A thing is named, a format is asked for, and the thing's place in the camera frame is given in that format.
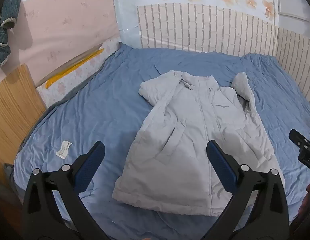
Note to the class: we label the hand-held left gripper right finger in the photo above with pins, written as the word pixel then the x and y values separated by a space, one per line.
pixel 221 165

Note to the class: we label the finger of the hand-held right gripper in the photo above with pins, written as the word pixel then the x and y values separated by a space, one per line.
pixel 299 138

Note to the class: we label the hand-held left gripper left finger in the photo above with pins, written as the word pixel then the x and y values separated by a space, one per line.
pixel 91 165

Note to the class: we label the light grey padded jacket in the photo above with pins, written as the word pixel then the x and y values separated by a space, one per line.
pixel 185 130

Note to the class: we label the white blanket label tag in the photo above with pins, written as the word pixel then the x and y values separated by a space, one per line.
pixel 64 150

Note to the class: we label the blue bed blanket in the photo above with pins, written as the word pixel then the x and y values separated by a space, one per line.
pixel 107 105

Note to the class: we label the floral mattress sheet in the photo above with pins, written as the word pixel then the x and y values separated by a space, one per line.
pixel 69 86

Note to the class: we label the wooden bed board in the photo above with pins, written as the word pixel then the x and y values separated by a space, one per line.
pixel 12 110

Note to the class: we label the beige wooden slat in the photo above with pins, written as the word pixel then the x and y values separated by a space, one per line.
pixel 69 61

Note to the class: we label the white door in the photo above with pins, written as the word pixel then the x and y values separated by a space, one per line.
pixel 295 2

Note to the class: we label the clear plastic sheet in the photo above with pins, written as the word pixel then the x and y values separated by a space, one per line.
pixel 124 17

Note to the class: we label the narrow brick pattern wall padding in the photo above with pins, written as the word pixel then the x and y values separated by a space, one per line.
pixel 297 55

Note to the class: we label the wide brick pattern wall padding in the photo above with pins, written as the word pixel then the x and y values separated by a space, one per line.
pixel 207 27

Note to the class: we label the pink floral wall panel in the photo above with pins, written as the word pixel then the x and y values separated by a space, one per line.
pixel 69 25

